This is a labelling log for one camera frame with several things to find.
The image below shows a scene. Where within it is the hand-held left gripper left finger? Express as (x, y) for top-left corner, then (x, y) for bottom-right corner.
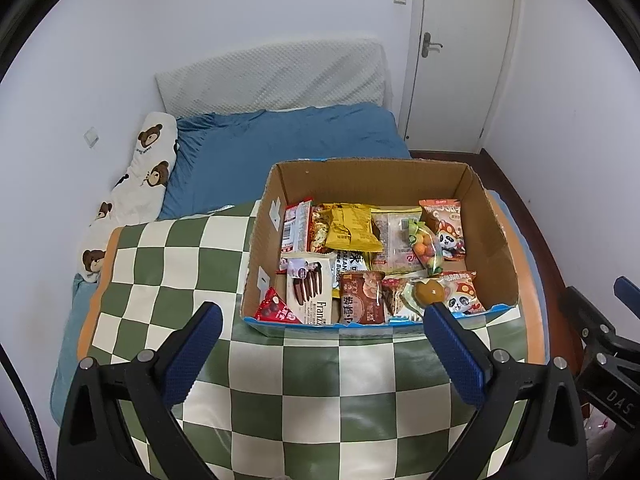
(56, 301), (224, 480)

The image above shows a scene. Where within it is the crumpled plastic bag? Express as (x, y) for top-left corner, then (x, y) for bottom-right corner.
(582, 407), (640, 480)

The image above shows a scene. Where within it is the gold snack packet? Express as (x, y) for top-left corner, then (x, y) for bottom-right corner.
(320, 202), (385, 252)

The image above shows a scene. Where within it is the orange panda snack packet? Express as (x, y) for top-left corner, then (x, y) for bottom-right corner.
(419, 198), (467, 262)

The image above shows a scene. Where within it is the blue bedsheet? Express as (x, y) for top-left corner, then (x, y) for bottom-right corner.
(157, 101), (413, 221)

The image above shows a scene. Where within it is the black cable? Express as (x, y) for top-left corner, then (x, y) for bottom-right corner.
(0, 345), (56, 480)

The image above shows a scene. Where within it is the white chocolate biscuit packet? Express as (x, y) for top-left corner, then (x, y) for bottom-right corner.
(278, 252), (338, 324)

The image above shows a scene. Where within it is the red white snack packet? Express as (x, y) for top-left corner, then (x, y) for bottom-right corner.
(281, 201), (312, 253)

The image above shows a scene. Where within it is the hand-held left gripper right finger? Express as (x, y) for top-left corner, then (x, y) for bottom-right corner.
(422, 302), (588, 480)

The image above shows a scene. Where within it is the green white checkered mat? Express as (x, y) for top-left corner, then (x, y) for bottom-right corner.
(77, 199), (548, 480)

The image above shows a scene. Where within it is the wide panda snack packet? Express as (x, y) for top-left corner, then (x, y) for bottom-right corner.
(400, 270), (487, 320)

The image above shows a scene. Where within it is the white padded headboard cushion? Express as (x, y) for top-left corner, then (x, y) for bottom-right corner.
(154, 37), (393, 121)

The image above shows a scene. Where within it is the light blue blanket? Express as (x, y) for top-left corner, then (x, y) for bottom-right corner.
(50, 272), (108, 426)

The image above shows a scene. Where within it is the cardboard box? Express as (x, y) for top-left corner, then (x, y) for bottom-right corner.
(241, 157), (521, 338)

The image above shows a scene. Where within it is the brown round candy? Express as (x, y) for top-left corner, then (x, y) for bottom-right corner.
(414, 278), (449, 307)

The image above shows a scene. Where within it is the clear yellow-edged snack packet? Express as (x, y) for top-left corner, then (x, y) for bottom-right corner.
(371, 206), (428, 276)

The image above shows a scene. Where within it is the brown snack packet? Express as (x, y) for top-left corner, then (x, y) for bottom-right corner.
(339, 271), (387, 325)

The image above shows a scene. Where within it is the white door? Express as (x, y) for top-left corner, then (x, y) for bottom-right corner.
(404, 0), (518, 153)

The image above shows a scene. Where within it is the small red clear packet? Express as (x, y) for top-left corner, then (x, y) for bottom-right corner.
(381, 276), (426, 320)

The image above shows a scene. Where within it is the colorful candy bag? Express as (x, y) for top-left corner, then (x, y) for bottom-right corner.
(404, 216), (445, 277)

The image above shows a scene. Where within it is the red triangular snack packet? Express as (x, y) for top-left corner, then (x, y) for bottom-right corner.
(253, 286), (302, 324)

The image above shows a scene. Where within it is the yellow instant noodle packet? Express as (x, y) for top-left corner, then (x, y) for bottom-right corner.
(307, 204), (373, 287)

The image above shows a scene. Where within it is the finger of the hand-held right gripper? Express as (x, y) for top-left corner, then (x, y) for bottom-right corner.
(559, 285), (618, 346)
(614, 276), (640, 317)

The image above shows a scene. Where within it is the bear print pillow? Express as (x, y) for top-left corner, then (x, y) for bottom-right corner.
(82, 111), (180, 286)

